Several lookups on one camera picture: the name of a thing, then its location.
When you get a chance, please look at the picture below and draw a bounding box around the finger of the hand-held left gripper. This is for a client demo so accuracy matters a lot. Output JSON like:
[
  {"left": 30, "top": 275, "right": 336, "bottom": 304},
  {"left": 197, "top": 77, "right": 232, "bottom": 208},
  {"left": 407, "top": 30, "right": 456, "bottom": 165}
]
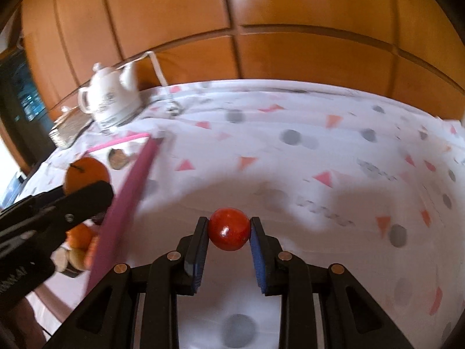
[{"left": 22, "top": 181, "right": 114, "bottom": 241}]

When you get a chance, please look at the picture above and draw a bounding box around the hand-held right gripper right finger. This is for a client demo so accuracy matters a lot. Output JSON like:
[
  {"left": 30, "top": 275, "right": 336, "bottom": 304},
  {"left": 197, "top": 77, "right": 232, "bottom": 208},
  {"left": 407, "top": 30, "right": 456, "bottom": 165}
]
[{"left": 250, "top": 217, "right": 415, "bottom": 349}]

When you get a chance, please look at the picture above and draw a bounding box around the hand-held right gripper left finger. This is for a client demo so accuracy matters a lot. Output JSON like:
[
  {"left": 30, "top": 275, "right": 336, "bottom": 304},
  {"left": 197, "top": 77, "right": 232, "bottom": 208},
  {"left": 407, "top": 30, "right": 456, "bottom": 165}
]
[{"left": 45, "top": 217, "right": 209, "bottom": 349}]

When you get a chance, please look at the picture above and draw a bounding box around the large orange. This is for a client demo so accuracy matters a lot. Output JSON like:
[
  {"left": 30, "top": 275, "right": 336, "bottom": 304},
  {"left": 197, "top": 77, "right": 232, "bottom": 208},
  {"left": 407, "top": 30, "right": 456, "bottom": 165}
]
[{"left": 65, "top": 157, "right": 110, "bottom": 195}]

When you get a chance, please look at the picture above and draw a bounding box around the pink box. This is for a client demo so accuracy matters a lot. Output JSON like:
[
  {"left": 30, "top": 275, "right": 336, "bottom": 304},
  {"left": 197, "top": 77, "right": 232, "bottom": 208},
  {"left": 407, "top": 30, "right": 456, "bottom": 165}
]
[{"left": 36, "top": 133, "right": 164, "bottom": 295}]

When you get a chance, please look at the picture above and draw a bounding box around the red tomato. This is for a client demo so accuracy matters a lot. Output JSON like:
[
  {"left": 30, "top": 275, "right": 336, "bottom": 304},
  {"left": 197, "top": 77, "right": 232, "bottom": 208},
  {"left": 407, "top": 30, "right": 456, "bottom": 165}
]
[{"left": 208, "top": 208, "right": 252, "bottom": 252}]

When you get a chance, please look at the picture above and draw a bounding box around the orange carrot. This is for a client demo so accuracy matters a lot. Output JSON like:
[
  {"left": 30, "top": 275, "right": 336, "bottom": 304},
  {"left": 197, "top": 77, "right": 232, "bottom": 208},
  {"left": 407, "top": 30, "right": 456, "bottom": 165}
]
[{"left": 85, "top": 234, "right": 100, "bottom": 268}]

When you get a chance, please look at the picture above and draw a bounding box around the large brown water chestnut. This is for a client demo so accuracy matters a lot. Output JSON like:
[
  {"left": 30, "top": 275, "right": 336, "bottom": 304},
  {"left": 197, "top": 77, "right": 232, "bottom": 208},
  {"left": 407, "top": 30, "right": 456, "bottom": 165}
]
[{"left": 109, "top": 148, "right": 133, "bottom": 171}]

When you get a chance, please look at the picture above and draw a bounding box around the person's left forearm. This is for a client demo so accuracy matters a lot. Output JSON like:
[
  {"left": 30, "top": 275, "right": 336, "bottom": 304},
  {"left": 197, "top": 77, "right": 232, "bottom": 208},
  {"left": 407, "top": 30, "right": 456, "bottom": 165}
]
[{"left": 11, "top": 294, "right": 48, "bottom": 349}]

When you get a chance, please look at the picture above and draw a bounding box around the small orange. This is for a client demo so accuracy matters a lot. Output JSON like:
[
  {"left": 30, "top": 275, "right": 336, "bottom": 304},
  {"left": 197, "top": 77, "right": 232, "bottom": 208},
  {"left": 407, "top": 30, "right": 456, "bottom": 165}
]
[{"left": 66, "top": 223, "right": 96, "bottom": 251}]

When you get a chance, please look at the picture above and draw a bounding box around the dark sugarcane piece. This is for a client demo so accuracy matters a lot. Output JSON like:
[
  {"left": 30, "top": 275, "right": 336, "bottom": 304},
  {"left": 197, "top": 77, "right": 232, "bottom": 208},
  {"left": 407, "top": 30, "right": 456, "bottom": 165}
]
[{"left": 54, "top": 249, "right": 73, "bottom": 275}]

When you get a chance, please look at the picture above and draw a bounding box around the patterned white tablecloth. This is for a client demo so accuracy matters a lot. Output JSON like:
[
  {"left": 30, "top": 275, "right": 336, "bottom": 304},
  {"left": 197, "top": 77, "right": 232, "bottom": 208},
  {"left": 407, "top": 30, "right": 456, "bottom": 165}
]
[{"left": 22, "top": 78, "right": 465, "bottom": 349}]

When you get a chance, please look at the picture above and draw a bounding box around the white ceramic electric kettle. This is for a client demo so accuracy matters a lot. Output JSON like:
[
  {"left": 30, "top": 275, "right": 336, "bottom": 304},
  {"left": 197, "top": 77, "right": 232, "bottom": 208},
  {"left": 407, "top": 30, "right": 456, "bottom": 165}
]
[{"left": 78, "top": 62, "right": 140, "bottom": 129}]

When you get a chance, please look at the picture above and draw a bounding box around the dark screen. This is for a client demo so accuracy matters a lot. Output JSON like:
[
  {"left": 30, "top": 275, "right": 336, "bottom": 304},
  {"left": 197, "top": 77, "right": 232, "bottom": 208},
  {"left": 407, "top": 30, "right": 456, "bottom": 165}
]
[{"left": 0, "top": 49, "right": 51, "bottom": 175}]

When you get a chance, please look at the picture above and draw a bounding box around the wooden wardrobe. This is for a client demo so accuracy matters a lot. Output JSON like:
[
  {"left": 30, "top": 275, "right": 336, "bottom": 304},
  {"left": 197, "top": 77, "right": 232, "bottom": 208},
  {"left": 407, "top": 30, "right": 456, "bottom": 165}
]
[{"left": 0, "top": 0, "right": 465, "bottom": 124}]

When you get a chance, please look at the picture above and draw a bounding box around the white power cord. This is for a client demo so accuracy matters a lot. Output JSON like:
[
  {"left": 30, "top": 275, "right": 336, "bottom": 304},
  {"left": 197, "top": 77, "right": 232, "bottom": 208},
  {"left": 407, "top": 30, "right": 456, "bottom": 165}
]
[{"left": 143, "top": 51, "right": 182, "bottom": 115}]

